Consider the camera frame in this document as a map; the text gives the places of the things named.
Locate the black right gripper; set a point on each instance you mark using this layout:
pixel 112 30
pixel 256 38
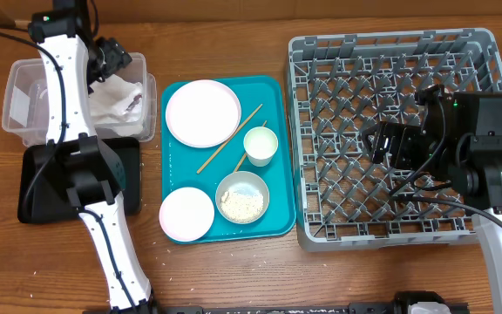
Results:
pixel 401 134

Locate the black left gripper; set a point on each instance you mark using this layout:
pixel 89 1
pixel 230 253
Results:
pixel 116 57

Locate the white paper napkin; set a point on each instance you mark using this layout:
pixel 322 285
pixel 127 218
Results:
pixel 116 101

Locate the large pale pink plate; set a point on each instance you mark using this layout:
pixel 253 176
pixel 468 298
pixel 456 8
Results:
pixel 203 113

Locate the white paper cup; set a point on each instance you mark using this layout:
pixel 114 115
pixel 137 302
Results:
pixel 260 144

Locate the grey metal bowl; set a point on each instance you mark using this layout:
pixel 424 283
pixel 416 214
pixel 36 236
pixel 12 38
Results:
pixel 244 182

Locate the pile of white rice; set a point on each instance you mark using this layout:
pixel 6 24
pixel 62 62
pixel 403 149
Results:
pixel 241 208

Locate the small pale pink plate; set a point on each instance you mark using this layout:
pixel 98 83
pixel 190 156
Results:
pixel 186 214

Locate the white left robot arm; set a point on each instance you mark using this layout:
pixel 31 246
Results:
pixel 63 36

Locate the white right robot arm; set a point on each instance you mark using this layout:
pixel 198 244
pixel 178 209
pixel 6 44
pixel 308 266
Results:
pixel 455 159

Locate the clear plastic waste bin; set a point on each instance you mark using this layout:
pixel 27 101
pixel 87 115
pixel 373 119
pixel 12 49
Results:
pixel 26 109

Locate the grey plastic dish rack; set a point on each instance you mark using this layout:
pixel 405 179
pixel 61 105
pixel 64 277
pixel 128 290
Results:
pixel 340 85

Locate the black plastic tray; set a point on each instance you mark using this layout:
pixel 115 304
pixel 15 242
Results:
pixel 129 174

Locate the teal plastic serving tray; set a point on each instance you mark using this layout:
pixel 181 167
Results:
pixel 180 162

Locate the upper wooden chopstick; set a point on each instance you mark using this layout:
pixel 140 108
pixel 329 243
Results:
pixel 217 151

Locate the wooden chopstick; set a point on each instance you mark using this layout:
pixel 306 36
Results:
pixel 217 151
pixel 245 155

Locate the lower wooden chopstick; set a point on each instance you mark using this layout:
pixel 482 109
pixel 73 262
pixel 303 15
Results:
pixel 245 155

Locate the black rail at table edge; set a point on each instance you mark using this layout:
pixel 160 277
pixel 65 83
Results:
pixel 404 302

